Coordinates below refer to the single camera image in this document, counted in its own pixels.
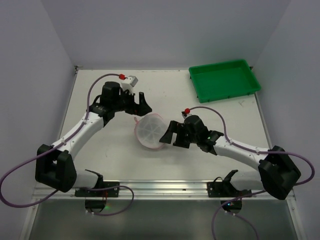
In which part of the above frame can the aluminium mounting rail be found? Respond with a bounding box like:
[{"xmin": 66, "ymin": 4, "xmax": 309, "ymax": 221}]
[{"xmin": 32, "ymin": 177, "xmax": 296, "ymax": 201}]

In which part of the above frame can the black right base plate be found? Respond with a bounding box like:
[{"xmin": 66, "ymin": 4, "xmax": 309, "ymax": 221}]
[{"xmin": 206, "ymin": 170, "xmax": 252, "ymax": 198}]

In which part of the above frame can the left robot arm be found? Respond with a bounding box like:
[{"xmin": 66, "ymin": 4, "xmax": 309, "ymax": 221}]
[{"xmin": 35, "ymin": 75, "xmax": 152, "ymax": 193}]

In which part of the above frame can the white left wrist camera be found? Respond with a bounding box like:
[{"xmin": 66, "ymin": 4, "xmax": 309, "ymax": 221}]
[{"xmin": 118, "ymin": 74, "xmax": 139, "ymax": 95}]

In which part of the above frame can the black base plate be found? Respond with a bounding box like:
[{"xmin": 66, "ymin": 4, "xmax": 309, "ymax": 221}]
[
  {"xmin": 74, "ymin": 181, "xmax": 120, "ymax": 198},
  {"xmin": 206, "ymin": 170, "xmax": 252, "ymax": 198}
]

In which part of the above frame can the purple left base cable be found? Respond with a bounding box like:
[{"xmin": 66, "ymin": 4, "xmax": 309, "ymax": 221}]
[{"xmin": 84, "ymin": 185, "xmax": 136, "ymax": 217}]

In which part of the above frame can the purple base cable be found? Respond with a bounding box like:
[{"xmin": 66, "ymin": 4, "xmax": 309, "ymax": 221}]
[
  {"xmin": 209, "ymin": 189, "xmax": 266, "ymax": 240},
  {"xmin": 84, "ymin": 185, "xmax": 136, "ymax": 217}
]

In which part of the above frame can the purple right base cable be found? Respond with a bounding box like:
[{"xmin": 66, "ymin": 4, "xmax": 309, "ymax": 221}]
[{"xmin": 209, "ymin": 189, "xmax": 266, "ymax": 240}]

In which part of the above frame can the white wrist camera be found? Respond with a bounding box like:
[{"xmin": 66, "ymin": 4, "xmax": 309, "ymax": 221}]
[
  {"xmin": 181, "ymin": 108, "xmax": 192, "ymax": 120},
  {"xmin": 118, "ymin": 74, "xmax": 139, "ymax": 95}
]

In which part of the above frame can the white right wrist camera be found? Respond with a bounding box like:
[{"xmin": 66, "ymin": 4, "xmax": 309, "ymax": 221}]
[{"xmin": 181, "ymin": 108, "xmax": 192, "ymax": 120}]

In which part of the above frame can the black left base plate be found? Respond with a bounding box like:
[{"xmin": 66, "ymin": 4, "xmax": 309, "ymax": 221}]
[{"xmin": 74, "ymin": 181, "xmax": 120, "ymax": 198}]

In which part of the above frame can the white mesh laundry bag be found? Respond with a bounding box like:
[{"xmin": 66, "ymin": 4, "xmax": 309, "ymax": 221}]
[{"xmin": 134, "ymin": 113, "xmax": 167, "ymax": 150}]

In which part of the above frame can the green plastic tray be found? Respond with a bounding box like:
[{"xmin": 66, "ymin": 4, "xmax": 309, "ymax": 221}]
[{"xmin": 188, "ymin": 59, "xmax": 261, "ymax": 103}]

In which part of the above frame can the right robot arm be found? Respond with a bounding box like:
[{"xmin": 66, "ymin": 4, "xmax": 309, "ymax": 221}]
[{"xmin": 159, "ymin": 115, "xmax": 301, "ymax": 200}]

